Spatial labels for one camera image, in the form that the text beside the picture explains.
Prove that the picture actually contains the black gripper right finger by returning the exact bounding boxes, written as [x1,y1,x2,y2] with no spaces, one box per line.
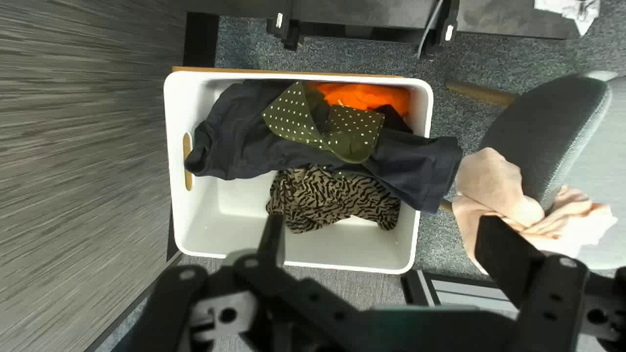
[476,216,594,352]

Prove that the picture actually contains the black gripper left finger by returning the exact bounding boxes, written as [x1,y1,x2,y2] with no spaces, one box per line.
[234,214,369,329]

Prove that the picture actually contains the tiger print cloth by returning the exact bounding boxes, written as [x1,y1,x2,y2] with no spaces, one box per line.
[265,165,404,235]

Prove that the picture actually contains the white plastic storage box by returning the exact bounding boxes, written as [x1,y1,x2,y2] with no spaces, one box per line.
[163,69,437,277]

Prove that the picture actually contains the pale pink cloth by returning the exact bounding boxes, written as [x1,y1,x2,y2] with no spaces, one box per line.
[451,146,619,277]

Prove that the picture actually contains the green polka dot cloth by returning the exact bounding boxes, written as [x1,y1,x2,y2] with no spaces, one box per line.
[261,81,388,165]

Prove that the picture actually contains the dark navy cloth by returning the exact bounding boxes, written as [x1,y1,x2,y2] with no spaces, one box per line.
[185,81,466,214]

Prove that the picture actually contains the grey upholstered chair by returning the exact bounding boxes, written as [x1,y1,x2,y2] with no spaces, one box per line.
[478,69,626,277]

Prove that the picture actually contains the orange cloth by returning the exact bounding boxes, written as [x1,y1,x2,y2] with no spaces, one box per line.
[306,83,414,124]

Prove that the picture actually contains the wooden chair leg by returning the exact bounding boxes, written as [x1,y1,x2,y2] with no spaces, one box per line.
[447,79,519,110]

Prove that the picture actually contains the white crumpled cloth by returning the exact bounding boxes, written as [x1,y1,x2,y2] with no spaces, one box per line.
[535,0,603,38]

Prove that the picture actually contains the black metal frame leg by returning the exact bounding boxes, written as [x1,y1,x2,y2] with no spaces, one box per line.
[185,11,222,67]

